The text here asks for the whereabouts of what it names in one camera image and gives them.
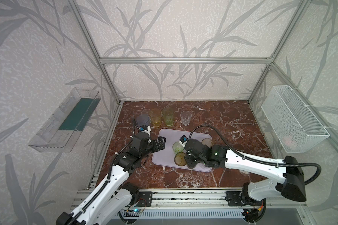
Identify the tall green plastic cup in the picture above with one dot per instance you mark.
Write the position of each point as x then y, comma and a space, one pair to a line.
168, 116

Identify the clear plastic wall bin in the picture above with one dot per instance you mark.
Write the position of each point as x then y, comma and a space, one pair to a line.
62, 130

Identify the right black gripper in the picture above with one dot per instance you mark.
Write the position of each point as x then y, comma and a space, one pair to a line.
188, 164

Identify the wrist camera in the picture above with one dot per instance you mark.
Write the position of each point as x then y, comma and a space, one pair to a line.
144, 131
183, 140

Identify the small green cup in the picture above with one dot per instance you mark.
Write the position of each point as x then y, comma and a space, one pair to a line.
177, 147

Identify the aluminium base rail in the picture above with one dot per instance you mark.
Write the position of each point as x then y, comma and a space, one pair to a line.
194, 198

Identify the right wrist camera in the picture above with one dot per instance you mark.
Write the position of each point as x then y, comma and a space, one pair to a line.
183, 140

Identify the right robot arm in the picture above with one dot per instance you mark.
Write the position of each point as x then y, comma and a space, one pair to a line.
284, 177

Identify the lavender plastic tray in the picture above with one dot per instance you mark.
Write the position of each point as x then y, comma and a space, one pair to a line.
166, 157

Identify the clear faceted cup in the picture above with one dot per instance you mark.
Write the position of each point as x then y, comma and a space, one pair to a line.
185, 118

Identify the small yellow cup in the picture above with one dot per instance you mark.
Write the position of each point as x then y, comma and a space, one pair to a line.
208, 142

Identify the tall yellow plastic cup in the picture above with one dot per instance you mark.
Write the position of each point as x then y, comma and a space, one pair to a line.
156, 117

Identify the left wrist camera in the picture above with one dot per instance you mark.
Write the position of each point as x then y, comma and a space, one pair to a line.
144, 131

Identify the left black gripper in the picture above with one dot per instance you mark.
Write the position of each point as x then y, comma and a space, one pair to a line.
156, 148

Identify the tall blue frosted cup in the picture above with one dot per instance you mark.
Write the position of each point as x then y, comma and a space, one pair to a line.
143, 120

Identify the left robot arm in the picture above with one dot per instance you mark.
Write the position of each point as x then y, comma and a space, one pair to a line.
114, 192

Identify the white wire basket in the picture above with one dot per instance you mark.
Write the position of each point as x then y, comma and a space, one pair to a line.
294, 123

